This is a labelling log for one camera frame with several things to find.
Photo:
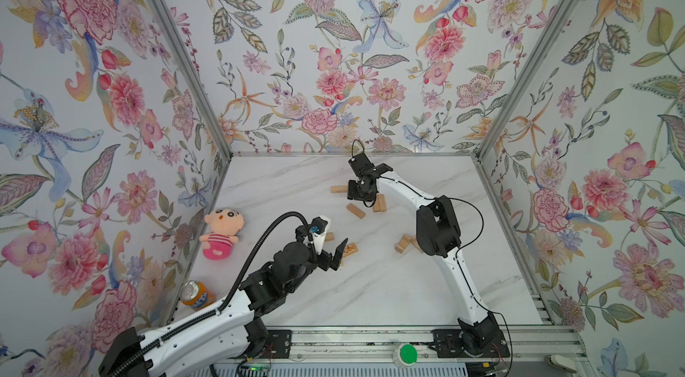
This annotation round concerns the wood arch block left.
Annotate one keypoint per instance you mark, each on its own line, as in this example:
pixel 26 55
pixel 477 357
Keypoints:
pixel 402 245

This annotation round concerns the printed wood block upper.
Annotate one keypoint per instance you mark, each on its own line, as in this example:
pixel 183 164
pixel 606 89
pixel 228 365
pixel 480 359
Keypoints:
pixel 350 249

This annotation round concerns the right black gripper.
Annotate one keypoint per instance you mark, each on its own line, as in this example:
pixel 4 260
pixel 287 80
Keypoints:
pixel 351 193

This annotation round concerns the wood arch block right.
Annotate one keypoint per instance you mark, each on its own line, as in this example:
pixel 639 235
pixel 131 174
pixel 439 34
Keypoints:
pixel 414 242

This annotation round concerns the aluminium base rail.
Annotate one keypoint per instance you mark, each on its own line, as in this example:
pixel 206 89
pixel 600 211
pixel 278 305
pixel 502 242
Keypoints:
pixel 376 343

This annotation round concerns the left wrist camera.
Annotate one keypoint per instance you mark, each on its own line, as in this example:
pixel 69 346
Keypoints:
pixel 318 232

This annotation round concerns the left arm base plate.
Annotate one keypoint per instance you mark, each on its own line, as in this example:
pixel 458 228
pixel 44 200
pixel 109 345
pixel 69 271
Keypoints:
pixel 269 344

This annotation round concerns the pink plush doll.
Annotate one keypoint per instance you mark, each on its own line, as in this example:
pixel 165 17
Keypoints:
pixel 224 225

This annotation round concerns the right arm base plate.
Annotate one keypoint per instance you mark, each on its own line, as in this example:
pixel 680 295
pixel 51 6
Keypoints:
pixel 455 343

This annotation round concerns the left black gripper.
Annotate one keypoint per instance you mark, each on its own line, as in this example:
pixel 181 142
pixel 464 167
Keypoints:
pixel 325 256

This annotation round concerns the green round button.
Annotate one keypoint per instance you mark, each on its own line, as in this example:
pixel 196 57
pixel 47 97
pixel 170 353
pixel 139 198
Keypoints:
pixel 404 355

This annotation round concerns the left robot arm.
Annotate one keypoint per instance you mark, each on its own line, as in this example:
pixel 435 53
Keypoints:
pixel 228 328

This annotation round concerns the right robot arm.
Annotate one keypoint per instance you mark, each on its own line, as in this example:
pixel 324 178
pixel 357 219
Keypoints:
pixel 438 235

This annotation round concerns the orange drink can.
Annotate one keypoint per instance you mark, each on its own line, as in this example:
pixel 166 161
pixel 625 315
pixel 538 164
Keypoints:
pixel 196 295

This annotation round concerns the wood arch block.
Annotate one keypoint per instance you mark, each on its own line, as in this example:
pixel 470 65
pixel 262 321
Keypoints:
pixel 414 242
pixel 402 245

